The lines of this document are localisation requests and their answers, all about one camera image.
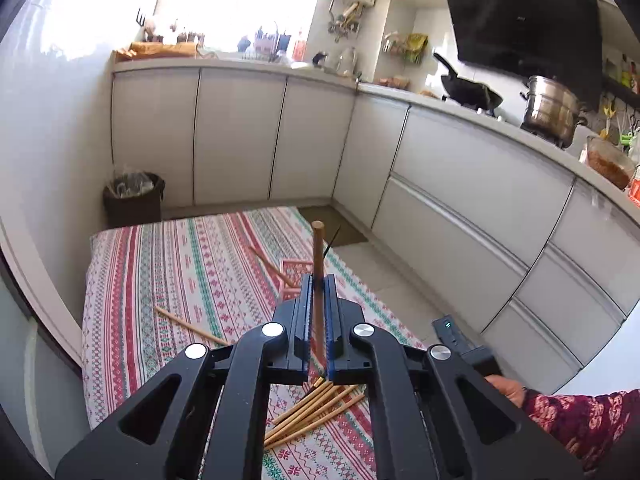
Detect yellow snack bag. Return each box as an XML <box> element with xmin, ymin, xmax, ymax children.
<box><xmin>404</xmin><ymin>33</ymin><xmax>429</xmax><ymax>64</ymax></box>

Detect light wooden chopstick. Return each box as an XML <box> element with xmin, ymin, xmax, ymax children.
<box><xmin>154</xmin><ymin>306</ymin><xmax>230</xmax><ymax>347</ymax></box>
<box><xmin>248</xmin><ymin>246</ymin><xmax>297</xmax><ymax>287</ymax></box>

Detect patterned striped tablecloth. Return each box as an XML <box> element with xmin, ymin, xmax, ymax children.
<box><xmin>81</xmin><ymin>206</ymin><xmax>431</xmax><ymax>480</ymax></box>

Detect black chopstick with gold band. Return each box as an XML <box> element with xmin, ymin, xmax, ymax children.
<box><xmin>324</xmin><ymin>226</ymin><xmax>342</xmax><ymax>261</ymax></box>

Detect white kitchen cabinets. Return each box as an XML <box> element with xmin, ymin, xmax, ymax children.
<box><xmin>111</xmin><ymin>64</ymin><xmax>640</xmax><ymax>396</ymax></box>

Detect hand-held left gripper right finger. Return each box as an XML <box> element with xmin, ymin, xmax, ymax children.
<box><xmin>323</xmin><ymin>275</ymin><xmax>584</xmax><ymax>480</ymax></box>

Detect pink perforated utensil holder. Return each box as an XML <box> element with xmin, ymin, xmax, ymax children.
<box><xmin>280</xmin><ymin>259</ymin><xmax>306</xmax><ymax>301</ymax></box>

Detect dish rack with utensils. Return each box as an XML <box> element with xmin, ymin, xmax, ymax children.
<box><xmin>247</xmin><ymin>22</ymin><xmax>294</xmax><ymax>63</ymax></box>

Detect brown trash bin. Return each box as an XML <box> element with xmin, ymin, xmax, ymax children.
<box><xmin>102</xmin><ymin>169</ymin><xmax>166</xmax><ymax>229</ymax></box>

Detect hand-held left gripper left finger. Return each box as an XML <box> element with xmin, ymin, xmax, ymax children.
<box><xmin>55</xmin><ymin>274</ymin><xmax>314</xmax><ymax>480</ymax></box>

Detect brown floor mat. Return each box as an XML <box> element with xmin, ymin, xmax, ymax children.
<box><xmin>298</xmin><ymin>205</ymin><xmax>370</xmax><ymax>247</ymax></box>

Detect black wok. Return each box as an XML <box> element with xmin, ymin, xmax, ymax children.
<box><xmin>432</xmin><ymin>52</ymin><xmax>504</xmax><ymax>111</ymax></box>

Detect stainless steel pot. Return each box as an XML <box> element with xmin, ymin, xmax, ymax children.
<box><xmin>519</xmin><ymin>75</ymin><xmax>590</xmax><ymax>147</ymax></box>

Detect glass bowl with food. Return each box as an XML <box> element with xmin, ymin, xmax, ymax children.
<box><xmin>580</xmin><ymin>135</ymin><xmax>636</xmax><ymax>191</ymax></box>

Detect clear plastic bin bag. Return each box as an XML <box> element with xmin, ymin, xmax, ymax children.
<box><xmin>111</xmin><ymin>165</ymin><xmax>154</xmax><ymax>196</ymax></box>

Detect black range hood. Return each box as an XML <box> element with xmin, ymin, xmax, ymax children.
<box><xmin>437</xmin><ymin>0</ymin><xmax>604</xmax><ymax>107</ymax></box>

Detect brown wooden chopstick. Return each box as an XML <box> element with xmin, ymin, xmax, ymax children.
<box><xmin>312</xmin><ymin>220</ymin><xmax>326</xmax><ymax>361</ymax></box>

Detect clear water jug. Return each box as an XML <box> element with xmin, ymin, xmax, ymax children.
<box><xmin>336</xmin><ymin>46</ymin><xmax>360</xmax><ymax>76</ymax></box>

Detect bunch of wooden chopsticks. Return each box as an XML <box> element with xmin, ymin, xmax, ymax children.
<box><xmin>263</xmin><ymin>377</ymin><xmax>367</xmax><ymax>450</ymax></box>

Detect person's right forearm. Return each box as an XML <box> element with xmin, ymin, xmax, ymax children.
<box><xmin>486</xmin><ymin>374</ymin><xmax>640</xmax><ymax>473</ymax></box>

